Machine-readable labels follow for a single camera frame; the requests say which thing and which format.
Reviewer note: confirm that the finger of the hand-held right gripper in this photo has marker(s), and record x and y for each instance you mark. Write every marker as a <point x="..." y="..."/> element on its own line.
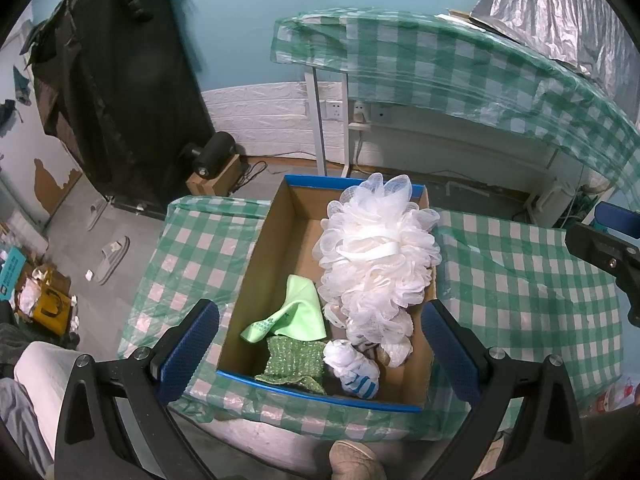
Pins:
<point x="600" y="247"/>
<point x="617" y="219"/>

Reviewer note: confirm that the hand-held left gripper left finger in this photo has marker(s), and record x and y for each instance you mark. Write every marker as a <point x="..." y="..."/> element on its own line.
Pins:
<point x="187" y="350"/>

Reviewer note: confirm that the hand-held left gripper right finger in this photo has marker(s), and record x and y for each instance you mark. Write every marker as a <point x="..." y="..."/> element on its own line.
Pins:
<point x="450" y="355"/>

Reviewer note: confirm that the green sparkly scrub sponge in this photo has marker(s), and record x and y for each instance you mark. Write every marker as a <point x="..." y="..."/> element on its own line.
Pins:
<point x="290" y="360"/>

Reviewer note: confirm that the white blue-printed plastic bag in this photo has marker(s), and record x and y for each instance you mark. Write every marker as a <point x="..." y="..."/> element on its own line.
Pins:
<point x="345" y="357"/>

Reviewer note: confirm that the light green cloth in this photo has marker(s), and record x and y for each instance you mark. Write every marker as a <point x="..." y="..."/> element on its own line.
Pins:
<point x="300" y="310"/>

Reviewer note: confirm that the white mesh bath pouf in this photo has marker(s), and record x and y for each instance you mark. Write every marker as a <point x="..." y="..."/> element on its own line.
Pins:
<point x="370" y="260"/>

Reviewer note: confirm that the blue cardboard box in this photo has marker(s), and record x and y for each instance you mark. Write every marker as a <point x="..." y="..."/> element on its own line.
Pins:
<point x="295" y="240"/>

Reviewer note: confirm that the white stand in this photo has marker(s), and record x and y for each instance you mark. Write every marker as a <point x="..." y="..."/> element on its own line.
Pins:
<point x="550" y="202"/>

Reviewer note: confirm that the grey slipper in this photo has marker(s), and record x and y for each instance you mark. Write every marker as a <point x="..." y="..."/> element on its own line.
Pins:
<point x="112" y="260"/>
<point x="97" y="212"/>

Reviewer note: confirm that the person's beige shoe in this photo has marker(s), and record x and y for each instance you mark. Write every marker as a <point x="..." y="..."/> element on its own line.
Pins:
<point x="356" y="460"/>

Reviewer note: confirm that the yellow bag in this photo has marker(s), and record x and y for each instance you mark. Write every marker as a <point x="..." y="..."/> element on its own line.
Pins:
<point x="50" y="310"/>

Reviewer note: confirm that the white red plastic bag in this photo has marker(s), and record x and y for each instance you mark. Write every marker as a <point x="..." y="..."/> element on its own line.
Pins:
<point x="612" y="395"/>

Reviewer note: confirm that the small brown cardboard box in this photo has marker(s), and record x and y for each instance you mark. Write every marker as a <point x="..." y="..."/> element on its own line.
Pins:
<point x="220" y="180"/>

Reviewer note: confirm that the grey cloth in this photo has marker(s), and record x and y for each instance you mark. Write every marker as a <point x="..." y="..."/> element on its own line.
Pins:
<point x="20" y="425"/>

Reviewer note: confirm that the blue flat packet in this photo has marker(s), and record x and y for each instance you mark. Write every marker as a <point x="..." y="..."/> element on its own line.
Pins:
<point x="11" y="272"/>

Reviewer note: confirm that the black cylindrical device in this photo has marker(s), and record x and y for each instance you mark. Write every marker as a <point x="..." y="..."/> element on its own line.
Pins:
<point x="215" y="152"/>

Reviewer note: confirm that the silver foil sheet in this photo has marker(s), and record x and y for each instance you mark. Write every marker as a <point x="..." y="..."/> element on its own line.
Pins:
<point x="550" y="10"/>

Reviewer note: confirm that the brown cardboard sheet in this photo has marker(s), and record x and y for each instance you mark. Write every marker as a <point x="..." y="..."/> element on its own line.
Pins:
<point x="470" y="16"/>

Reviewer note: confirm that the white plug-in charger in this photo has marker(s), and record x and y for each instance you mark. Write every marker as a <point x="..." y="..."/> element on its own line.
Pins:
<point x="359" y="114"/>

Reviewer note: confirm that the black garment cover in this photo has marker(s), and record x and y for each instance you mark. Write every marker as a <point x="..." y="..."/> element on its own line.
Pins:
<point x="125" y="85"/>

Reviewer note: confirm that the white wall socket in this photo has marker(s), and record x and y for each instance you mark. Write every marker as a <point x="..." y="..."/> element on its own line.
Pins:
<point x="333" y="109"/>

